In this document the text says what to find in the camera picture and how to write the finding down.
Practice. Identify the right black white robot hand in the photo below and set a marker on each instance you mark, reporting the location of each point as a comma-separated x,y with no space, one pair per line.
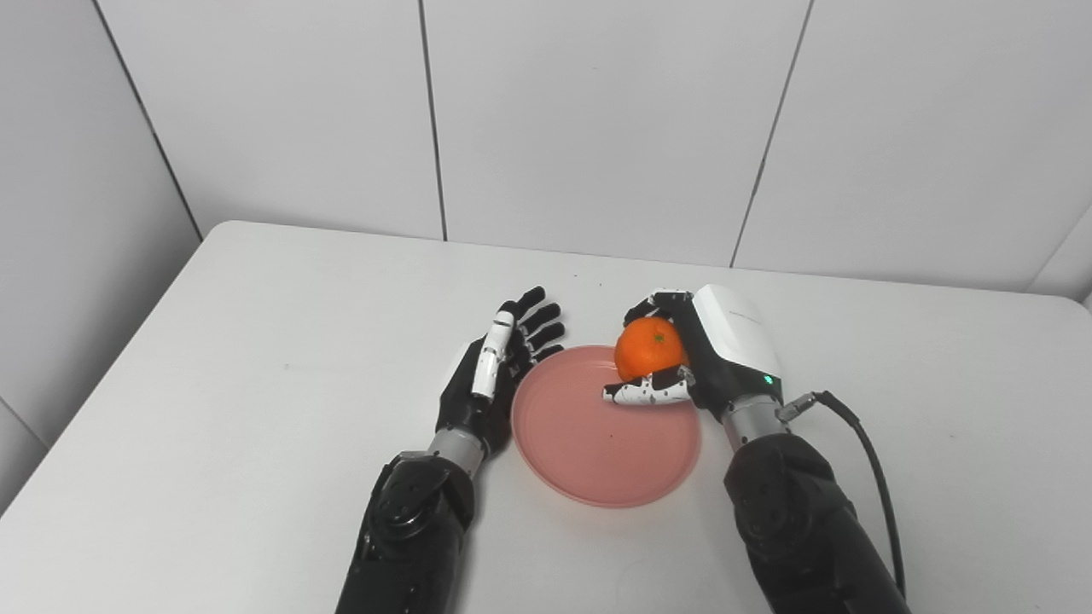
721,350

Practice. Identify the pink round plate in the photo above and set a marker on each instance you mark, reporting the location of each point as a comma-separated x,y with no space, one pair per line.
597,435

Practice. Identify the orange fruit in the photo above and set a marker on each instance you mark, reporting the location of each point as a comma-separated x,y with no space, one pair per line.
650,347

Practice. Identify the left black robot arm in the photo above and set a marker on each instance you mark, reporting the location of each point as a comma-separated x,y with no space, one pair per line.
418,529

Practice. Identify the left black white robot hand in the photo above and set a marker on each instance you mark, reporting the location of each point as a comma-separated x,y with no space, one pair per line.
490,384

